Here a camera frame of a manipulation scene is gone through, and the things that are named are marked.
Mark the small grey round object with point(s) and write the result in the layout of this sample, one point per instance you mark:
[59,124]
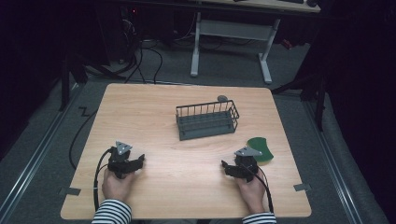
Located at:
[222,98]

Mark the white-framed wooden desk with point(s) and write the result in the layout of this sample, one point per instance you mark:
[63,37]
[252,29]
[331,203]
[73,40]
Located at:
[236,29]

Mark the metal floor rail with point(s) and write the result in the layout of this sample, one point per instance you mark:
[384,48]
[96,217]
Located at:
[334,161]
[34,158]

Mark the grey tape piece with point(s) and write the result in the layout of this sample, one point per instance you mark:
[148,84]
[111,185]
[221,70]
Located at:
[302,187]
[71,191]

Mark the green scouring pad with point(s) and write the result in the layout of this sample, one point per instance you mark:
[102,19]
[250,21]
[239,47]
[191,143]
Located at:
[264,148]

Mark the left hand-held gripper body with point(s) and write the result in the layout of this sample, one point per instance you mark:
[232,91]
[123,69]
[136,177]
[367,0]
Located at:
[119,157]

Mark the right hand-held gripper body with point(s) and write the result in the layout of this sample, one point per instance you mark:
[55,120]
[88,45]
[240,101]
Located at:
[247,163]

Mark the black metal stand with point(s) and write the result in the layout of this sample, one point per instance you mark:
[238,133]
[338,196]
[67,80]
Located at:
[314,90]
[67,81]

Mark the dark computer tower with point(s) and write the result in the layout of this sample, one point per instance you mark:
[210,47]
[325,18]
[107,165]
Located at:
[118,31]

